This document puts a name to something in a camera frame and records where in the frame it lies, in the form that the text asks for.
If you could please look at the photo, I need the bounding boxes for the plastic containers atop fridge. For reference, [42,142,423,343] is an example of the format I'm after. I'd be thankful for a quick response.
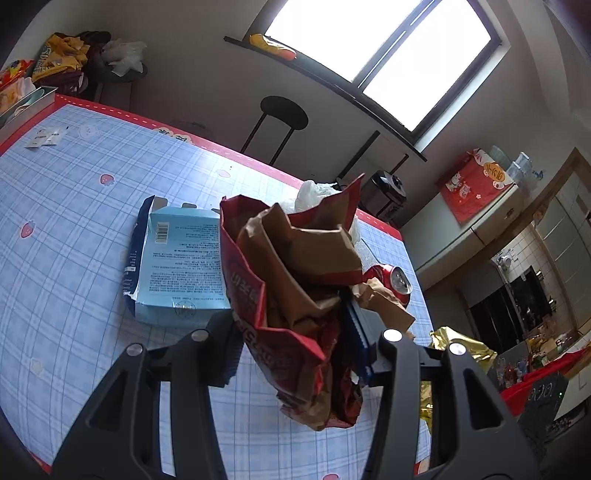
[490,145,544,189]

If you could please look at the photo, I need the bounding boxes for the window with dark frame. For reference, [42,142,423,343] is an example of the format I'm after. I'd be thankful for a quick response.
[224,0,502,155]

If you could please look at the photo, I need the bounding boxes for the red brown paper bag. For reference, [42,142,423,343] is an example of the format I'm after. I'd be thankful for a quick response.
[221,195,415,431]

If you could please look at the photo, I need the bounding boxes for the gold foil wrapper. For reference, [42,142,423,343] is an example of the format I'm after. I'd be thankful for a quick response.
[419,326,507,441]

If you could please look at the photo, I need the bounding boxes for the red fridge cover cloth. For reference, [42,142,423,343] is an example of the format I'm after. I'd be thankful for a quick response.
[437,149,514,224]

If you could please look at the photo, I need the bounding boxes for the cream refrigerator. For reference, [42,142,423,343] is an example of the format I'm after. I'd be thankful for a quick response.
[402,182,524,290]

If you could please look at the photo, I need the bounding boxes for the black chair by window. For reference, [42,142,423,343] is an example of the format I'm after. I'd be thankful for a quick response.
[239,95,310,166]

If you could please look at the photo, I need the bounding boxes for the yellow snack bags pile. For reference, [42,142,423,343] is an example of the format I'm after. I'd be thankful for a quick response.
[31,34,90,83]

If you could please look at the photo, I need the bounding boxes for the light blue cardboard box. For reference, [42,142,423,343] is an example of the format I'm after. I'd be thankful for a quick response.
[122,196,230,328]

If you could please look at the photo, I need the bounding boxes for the black kitchen stove oven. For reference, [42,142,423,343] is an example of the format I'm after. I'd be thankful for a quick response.
[460,260,553,353]

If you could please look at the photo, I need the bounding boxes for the electric pressure cooker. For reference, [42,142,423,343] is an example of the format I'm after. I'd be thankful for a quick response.
[360,170,407,223]

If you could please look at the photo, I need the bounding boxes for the yellow snack bag on sill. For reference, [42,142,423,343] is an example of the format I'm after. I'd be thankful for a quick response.
[249,33,297,61]

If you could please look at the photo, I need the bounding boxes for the crushed red cola can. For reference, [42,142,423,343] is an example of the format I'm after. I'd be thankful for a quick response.
[363,264,413,307]

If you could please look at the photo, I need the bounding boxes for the white plastic bag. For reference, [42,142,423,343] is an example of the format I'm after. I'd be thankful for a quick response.
[293,177,362,244]

